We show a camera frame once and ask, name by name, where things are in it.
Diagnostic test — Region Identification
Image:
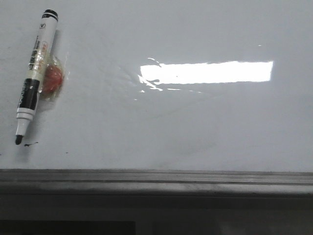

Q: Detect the red round magnet with tape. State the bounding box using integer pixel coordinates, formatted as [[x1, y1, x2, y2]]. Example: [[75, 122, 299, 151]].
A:
[[40, 55, 65, 102]]

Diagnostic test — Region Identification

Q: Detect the black and white whiteboard marker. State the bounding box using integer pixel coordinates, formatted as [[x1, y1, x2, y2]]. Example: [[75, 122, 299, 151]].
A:
[[15, 9, 58, 145]]

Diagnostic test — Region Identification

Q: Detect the white whiteboard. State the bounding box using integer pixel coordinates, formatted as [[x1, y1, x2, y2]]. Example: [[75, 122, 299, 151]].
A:
[[0, 0, 313, 172]]

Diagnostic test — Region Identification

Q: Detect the grey aluminium whiteboard frame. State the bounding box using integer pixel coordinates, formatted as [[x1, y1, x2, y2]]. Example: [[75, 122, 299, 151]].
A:
[[0, 169, 313, 197]]

